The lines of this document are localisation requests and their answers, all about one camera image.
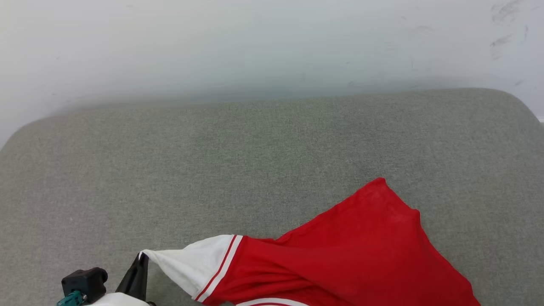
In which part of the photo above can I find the red shirt with white sleeves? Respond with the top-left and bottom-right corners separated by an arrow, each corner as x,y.
139,177 -> 482,306

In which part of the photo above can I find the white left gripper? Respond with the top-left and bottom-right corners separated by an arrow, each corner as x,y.
87,253 -> 156,306

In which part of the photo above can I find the grey fabric sofa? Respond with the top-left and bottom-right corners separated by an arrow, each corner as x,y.
0,88 -> 544,306

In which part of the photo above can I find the left camera cable teal plug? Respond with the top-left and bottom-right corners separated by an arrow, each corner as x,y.
57,290 -> 88,306

